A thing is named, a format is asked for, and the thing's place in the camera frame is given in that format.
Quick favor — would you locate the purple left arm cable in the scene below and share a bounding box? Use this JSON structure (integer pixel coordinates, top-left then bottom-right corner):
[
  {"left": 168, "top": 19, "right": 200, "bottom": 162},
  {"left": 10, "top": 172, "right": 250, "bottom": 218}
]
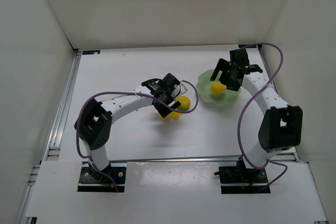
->
[{"left": 75, "top": 79, "right": 200, "bottom": 183}]

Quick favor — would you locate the blue left corner label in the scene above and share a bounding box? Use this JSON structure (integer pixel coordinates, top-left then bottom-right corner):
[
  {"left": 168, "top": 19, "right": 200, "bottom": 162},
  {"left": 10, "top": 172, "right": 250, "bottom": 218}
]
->
[{"left": 82, "top": 50, "right": 100, "bottom": 55}]

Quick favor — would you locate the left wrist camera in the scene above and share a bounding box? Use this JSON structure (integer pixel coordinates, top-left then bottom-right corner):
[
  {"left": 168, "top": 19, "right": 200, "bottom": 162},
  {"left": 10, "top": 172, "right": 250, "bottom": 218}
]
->
[{"left": 171, "top": 82, "right": 187, "bottom": 99}]

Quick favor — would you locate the yellow green fake lemon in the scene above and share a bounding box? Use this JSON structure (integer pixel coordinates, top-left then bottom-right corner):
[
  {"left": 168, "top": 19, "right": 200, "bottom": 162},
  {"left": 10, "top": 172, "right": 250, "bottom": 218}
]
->
[{"left": 175, "top": 96, "right": 191, "bottom": 111}]

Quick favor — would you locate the aluminium right table rail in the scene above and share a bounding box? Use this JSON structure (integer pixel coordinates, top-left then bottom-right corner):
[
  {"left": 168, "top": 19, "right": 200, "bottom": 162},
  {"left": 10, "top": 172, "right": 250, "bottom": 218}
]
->
[{"left": 257, "top": 44, "right": 329, "bottom": 224}]

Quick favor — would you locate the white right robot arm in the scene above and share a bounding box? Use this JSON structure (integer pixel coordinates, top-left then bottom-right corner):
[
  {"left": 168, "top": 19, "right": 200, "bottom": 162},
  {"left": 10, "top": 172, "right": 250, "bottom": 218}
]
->
[{"left": 210, "top": 49, "right": 303, "bottom": 169}]

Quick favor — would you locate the blue corner label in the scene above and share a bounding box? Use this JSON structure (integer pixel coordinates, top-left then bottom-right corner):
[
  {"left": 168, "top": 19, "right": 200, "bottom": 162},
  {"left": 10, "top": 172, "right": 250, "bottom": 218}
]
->
[
  {"left": 82, "top": 50, "right": 100, "bottom": 55},
  {"left": 238, "top": 44, "right": 257, "bottom": 49}
]

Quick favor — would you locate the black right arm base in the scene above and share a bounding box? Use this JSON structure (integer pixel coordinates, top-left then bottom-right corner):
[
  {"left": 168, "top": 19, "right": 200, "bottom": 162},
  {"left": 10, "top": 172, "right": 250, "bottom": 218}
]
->
[{"left": 214, "top": 162, "right": 271, "bottom": 195}]

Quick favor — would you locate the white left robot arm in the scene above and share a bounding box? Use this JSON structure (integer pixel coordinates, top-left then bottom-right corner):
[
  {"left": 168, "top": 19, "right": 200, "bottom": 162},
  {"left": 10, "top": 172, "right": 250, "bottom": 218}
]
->
[{"left": 74, "top": 73, "right": 187, "bottom": 183}]

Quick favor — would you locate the blue right corner label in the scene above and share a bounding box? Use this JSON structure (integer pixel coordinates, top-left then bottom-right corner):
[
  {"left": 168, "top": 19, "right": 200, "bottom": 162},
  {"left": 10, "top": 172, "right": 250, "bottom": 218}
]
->
[{"left": 238, "top": 44, "right": 257, "bottom": 49}]

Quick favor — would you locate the aluminium left table rail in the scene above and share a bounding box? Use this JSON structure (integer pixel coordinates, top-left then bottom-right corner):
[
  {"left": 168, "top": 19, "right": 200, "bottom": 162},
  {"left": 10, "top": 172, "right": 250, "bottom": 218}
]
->
[{"left": 17, "top": 50, "right": 81, "bottom": 223}]

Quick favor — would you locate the yellow fake pear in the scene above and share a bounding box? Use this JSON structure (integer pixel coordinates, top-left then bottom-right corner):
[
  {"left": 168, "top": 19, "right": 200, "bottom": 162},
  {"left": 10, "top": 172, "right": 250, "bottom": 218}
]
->
[{"left": 210, "top": 82, "right": 227, "bottom": 95}]

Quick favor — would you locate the green glass fruit bowl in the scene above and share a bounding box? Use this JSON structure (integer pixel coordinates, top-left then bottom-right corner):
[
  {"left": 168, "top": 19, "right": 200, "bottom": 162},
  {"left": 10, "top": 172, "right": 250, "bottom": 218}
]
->
[{"left": 196, "top": 69, "right": 241, "bottom": 106}]

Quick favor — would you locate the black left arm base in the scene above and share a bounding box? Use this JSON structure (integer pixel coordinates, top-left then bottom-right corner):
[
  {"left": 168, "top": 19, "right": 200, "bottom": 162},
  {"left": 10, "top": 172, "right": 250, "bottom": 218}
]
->
[{"left": 77, "top": 163, "right": 127, "bottom": 193}]

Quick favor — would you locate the aluminium table rail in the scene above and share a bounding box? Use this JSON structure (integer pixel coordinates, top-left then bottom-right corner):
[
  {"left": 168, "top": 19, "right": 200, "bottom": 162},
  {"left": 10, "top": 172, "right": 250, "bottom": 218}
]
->
[
  {"left": 257, "top": 44, "right": 329, "bottom": 224},
  {"left": 17, "top": 50, "right": 81, "bottom": 223},
  {"left": 110, "top": 152, "right": 299, "bottom": 163}
]

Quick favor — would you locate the peeled yellow white fake fruit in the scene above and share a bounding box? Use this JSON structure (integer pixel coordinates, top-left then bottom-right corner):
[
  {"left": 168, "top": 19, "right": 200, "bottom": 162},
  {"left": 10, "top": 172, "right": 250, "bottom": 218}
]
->
[{"left": 159, "top": 112, "right": 182, "bottom": 121}]

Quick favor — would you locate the aluminium front table rail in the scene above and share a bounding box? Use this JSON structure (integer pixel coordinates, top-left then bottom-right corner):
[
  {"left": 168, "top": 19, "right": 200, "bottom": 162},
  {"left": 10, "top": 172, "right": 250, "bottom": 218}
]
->
[{"left": 110, "top": 152, "right": 299, "bottom": 163}]

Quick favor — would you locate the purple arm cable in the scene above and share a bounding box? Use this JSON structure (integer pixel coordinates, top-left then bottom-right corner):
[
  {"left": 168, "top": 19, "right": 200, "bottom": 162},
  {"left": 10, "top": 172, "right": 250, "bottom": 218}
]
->
[
  {"left": 237, "top": 42, "right": 288, "bottom": 190},
  {"left": 75, "top": 79, "right": 200, "bottom": 183}
]

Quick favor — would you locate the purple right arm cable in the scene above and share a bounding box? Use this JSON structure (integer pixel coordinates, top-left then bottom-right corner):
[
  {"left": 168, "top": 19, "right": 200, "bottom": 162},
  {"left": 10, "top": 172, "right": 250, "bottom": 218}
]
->
[{"left": 237, "top": 42, "right": 288, "bottom": 190}]

